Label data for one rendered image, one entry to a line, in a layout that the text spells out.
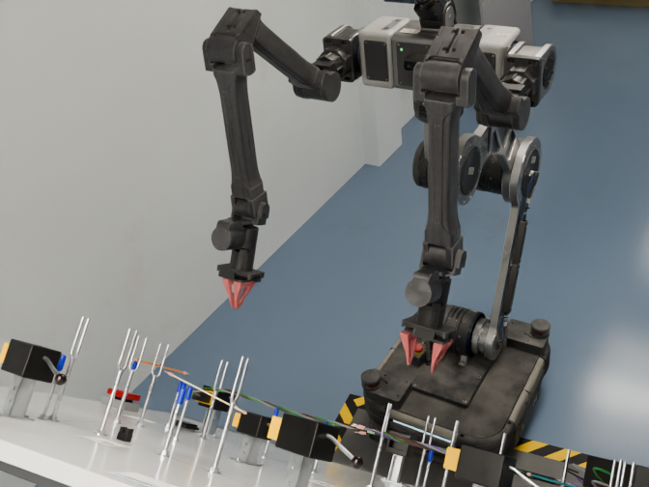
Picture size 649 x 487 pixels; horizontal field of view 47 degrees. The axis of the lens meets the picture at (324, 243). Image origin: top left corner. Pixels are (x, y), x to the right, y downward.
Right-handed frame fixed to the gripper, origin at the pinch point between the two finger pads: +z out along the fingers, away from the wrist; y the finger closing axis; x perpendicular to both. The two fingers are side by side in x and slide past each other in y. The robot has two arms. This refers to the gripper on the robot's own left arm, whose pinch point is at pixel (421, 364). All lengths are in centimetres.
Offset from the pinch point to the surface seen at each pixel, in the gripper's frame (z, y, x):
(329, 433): -13, 18, -75
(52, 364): -14, -14, -87
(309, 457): -11, 17, -78
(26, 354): -15, -18, -88
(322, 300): 34, -108, 151
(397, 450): 13.9, 3.5, -14.1
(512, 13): -141, -120, 383
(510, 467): -5, 32, -45
